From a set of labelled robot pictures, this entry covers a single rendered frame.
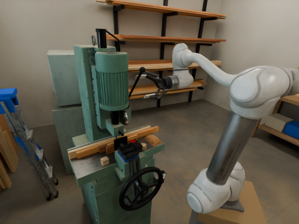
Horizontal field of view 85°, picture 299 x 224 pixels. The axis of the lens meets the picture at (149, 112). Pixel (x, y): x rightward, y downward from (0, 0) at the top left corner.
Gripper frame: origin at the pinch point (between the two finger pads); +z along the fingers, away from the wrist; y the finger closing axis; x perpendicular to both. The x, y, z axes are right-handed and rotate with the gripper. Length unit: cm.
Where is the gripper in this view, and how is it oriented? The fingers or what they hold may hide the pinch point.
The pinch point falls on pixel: (141, 86)
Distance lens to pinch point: 97.2
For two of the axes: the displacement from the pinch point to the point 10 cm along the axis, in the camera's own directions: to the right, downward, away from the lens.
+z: -8.2, 2.0, -5.3
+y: -3.9, -8.8, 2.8
